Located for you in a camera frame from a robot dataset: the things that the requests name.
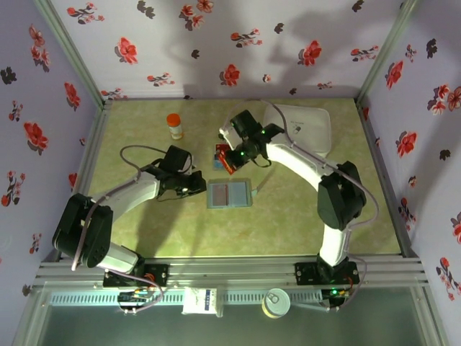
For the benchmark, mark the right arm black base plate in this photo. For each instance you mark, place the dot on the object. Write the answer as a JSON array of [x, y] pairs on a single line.
[[306, 272]]

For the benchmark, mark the tin can with pull tab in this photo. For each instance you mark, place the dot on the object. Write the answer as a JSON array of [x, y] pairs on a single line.
[[276, 302]]

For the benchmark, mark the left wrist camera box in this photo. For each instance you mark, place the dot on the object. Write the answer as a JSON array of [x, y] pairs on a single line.
[[192, 162]]

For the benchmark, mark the blue credit card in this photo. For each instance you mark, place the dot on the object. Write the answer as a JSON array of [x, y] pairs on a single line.
[[217, 164]]

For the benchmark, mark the aluminium side rail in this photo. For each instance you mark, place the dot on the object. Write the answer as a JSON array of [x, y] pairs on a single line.
[[378, 162], [97, 144]]

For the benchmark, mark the aluminium corner post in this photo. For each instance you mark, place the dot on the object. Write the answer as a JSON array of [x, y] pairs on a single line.
[[387, 47], [68, 47]]

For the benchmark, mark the white square lidded container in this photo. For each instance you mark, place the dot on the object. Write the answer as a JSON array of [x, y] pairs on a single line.
[[309, 126]]

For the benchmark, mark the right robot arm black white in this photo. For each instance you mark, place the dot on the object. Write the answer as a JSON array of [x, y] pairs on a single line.
[[340, 198]]

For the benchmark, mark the white packet with blue print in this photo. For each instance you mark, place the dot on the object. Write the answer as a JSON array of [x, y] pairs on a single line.
[[198, 301]]

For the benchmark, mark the red credit card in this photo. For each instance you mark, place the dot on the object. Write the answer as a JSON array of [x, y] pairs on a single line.
[[229, 167], [222, 148]]

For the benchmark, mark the long aluminium frame rail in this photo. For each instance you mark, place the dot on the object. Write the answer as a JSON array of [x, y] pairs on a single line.
[[230, 270]]

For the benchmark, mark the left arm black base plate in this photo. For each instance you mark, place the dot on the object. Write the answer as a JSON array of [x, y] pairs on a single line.
[[158, 275]]

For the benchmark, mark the orange capped pill bottle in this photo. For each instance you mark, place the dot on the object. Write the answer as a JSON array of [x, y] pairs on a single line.
[[174, 126]]

